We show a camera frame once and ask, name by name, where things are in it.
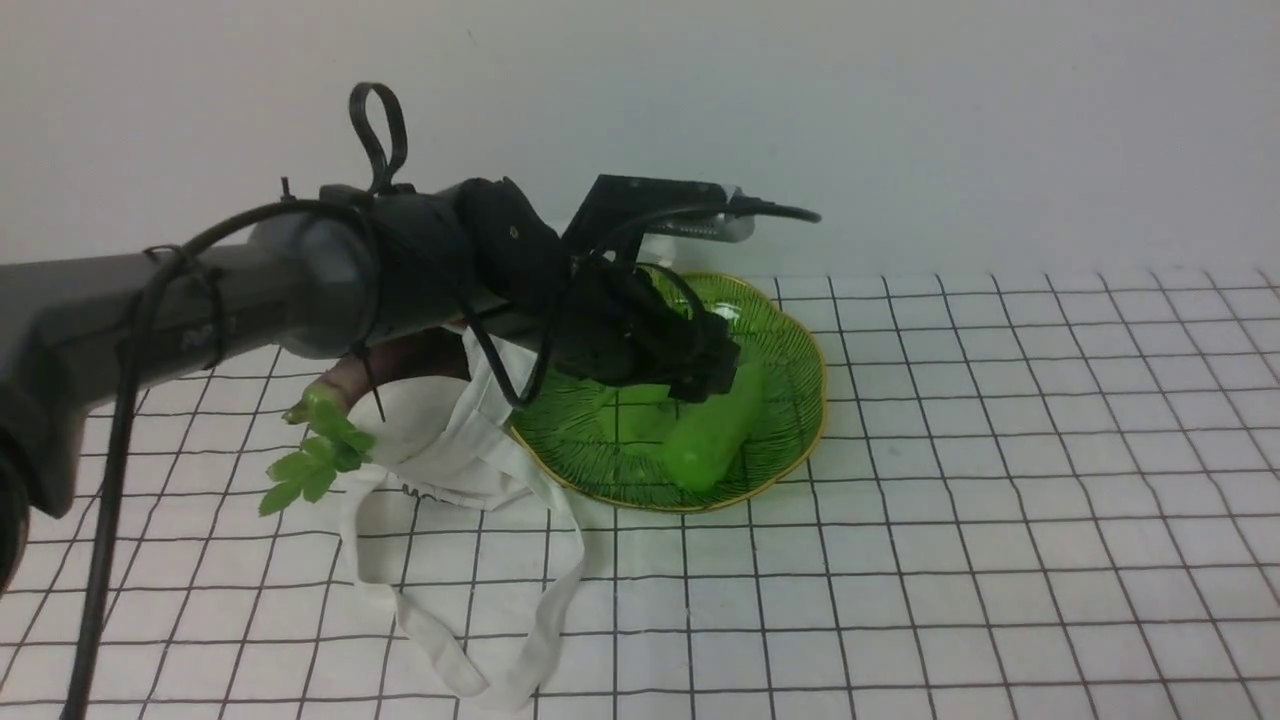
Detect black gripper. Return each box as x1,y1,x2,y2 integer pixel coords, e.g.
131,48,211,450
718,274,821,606
553,263,740,404

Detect green cucumber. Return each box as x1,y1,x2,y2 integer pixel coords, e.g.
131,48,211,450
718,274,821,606
657,359,768,495

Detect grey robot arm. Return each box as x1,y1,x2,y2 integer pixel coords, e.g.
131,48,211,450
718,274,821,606
1,176,771,582

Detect white cloth tote bag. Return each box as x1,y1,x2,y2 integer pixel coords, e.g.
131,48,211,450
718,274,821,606
338,331,590,712

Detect green glass leaf plate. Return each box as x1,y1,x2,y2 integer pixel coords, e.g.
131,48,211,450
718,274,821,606
509,273,827,512

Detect white radish with leaves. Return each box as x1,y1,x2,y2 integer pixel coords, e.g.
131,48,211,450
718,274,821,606
259,328,470,516

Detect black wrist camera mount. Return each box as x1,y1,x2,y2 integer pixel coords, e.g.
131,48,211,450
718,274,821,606
562,174,822,261

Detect black cable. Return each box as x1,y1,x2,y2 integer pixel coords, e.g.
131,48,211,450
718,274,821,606
60,199,381,720

